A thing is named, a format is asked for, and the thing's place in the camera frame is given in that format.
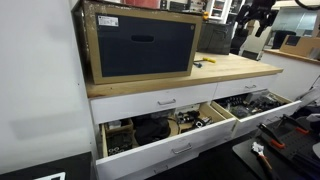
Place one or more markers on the large cardboard box dark panel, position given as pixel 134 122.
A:
pixel 143 50

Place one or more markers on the grey tote bag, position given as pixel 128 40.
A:
pixel 215 38

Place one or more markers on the white flat object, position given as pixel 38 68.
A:
pixel 60 175

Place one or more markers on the black camera gear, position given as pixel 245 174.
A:
pixel 193 120

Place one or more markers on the white drawer with tape rolls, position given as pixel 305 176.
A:
pixel 133 106

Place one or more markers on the white drawer with black headphones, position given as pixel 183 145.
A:
pixel 150 156

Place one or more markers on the white cabinet with wood top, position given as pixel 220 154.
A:
pixel 233 68

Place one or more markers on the white drawer with green package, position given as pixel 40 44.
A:
pixel 260 118

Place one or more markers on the black clamp with orange tip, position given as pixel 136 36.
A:
pixel 302 130
pixel 278 144

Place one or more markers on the green package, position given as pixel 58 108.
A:
pixel 240 111

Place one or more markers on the white shut drawer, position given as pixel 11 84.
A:
pixel 230 88

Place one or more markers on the black monitor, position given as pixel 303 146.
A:
pixel 283 39

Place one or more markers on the white low drawer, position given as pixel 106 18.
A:
pixel 146 173

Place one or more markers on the black mounting plate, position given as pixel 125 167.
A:
pixel 293 150

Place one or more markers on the black ringed parts pack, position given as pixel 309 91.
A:
pixel 120 145

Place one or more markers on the black office chair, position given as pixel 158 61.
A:
pixel 238 41

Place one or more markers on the small cardboard box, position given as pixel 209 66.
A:
pixel 120 129

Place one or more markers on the white shelf rack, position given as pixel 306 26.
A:
pixel 218 10

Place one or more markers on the white counter with wood top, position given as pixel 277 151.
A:
pixel 290 73

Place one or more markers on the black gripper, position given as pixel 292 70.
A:
pixel 263 8

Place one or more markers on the cardboard box with dark label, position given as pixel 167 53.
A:
pixel 303 46

